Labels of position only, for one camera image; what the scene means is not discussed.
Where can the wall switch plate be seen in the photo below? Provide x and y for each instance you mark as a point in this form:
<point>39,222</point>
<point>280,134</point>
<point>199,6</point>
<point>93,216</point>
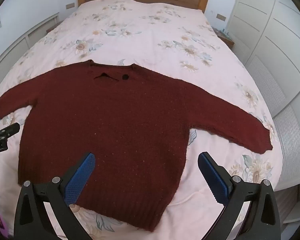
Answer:
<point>70,5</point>

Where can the wooden nightstand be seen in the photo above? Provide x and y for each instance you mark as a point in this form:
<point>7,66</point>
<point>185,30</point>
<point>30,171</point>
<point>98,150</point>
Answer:
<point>226,38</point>

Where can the white low cabinet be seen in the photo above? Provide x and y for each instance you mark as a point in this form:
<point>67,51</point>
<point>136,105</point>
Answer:
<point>20,45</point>

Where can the dark red knit sweater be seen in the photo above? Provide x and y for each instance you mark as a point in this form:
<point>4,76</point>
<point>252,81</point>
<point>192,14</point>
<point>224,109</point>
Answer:
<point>115,130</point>

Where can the pink floral bedspread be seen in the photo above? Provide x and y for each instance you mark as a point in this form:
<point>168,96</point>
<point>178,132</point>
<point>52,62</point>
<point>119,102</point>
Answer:
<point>152,30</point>

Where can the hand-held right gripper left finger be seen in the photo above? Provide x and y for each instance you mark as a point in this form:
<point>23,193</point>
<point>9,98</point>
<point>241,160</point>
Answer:
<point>80,176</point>

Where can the wall socket plate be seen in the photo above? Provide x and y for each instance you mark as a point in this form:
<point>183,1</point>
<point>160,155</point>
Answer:
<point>221,16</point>

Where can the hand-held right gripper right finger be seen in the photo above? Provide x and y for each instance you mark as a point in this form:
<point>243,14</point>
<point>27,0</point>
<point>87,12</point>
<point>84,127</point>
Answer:
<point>215,180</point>

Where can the white wardrobe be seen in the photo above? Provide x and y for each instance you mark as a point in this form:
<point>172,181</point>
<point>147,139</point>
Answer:
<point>272,42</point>

